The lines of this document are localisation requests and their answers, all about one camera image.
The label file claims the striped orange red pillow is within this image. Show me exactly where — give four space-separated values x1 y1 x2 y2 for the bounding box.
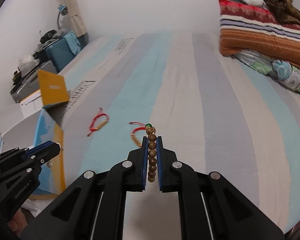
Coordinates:
219 0 300 69

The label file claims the blue desk lamp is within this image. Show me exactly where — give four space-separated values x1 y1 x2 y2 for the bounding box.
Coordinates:
57 4 68 30

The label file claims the beige curtain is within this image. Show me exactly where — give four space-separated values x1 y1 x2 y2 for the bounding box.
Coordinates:
59 0 87 37

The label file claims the grey suitcase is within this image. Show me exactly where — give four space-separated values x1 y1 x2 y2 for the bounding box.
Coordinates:
10 60 57 103

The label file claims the teal suitcase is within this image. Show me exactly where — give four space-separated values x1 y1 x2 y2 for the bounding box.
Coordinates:
44 31 89 72

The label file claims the brown wooden bead bracelet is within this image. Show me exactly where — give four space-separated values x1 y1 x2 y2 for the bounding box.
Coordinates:
144 123 158 183

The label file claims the striped bed sheet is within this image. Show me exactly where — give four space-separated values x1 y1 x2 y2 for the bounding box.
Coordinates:
62 33 300 232

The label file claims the red cord bracelet gold bar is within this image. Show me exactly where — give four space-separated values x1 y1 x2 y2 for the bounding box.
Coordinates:
129 121 146 148

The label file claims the red cord bracelet left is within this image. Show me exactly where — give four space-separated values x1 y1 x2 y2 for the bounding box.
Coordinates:
86 107 110 137

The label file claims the floral patterned quilt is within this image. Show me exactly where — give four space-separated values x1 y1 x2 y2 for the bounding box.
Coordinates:
233 50 300 94

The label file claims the person's left hand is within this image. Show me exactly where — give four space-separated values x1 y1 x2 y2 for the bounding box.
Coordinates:
7 209 27 237

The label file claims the blue yellow cardboard box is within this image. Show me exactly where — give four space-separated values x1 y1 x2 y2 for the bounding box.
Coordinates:
0 70 69 199

